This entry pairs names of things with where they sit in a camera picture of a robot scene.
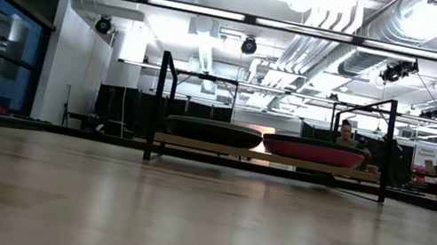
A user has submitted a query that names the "black metal rack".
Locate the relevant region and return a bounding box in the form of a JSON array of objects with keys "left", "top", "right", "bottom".
[{"left": 141, "top": 49, "right": 406, "bottom": 205}]

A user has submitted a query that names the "black room partition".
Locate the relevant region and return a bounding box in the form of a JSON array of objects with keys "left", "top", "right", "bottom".
[{"left": 90, "top": 82, "right": 235, "bottom": 156}]

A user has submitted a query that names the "black aluminium rig frame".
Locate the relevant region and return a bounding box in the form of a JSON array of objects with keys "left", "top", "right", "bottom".
[{"left": 0, "top": 0, "right": 437, "bottom": 217}]

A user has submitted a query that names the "silver ceiling air duct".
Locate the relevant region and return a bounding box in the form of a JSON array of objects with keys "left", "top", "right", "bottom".
[{"left": 336, "top": 44, "right": 398, "bottom": 85}]

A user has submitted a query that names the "red bowl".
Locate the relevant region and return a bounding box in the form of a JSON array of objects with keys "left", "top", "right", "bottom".
[{"left": 260, "top": 135, "right": 369, "bottom": 172}]

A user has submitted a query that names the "white printed sign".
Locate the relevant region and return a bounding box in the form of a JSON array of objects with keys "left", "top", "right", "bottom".
[{"left": 409, "top": 140, "right": 437, "bottom": 177}]

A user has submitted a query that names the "black ceiling spotlight cluster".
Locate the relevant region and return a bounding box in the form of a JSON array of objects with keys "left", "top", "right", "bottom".
[{"left": 377, "top": 55, "right": 421, "bottom": 90}]

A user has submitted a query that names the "person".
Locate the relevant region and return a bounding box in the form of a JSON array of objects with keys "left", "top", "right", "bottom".
[{"left": 334, "top": 118, "right": 377, "bottom": 153}]

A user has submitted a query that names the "black bowl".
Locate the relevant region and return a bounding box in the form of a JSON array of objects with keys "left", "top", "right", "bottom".
[{"left": 162, "top": 116, "right": 265, "bottom": 153}]

